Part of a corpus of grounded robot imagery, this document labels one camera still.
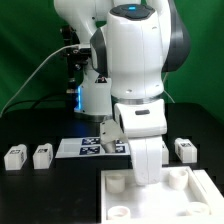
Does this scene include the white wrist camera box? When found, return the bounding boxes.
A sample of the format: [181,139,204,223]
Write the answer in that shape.
[100,119,128,153]

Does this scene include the black camera stand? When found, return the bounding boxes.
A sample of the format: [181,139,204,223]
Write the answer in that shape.
[60,25,91,112]

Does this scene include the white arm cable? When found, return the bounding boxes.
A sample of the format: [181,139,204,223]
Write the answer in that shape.
[162,71,176,104]

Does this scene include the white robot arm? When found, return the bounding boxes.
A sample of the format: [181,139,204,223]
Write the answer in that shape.
[54,0,190,185]

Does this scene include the white square tabletop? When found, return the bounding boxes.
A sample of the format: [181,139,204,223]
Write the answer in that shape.
[101,167,224,224]

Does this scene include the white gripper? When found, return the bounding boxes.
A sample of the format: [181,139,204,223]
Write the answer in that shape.
[114,99,167,185]

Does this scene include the white sheet with tags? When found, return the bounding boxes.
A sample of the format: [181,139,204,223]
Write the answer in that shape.
[56,137,130,158]

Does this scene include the black cable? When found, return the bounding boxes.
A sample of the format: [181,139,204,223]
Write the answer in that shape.
[0,93,69,118]

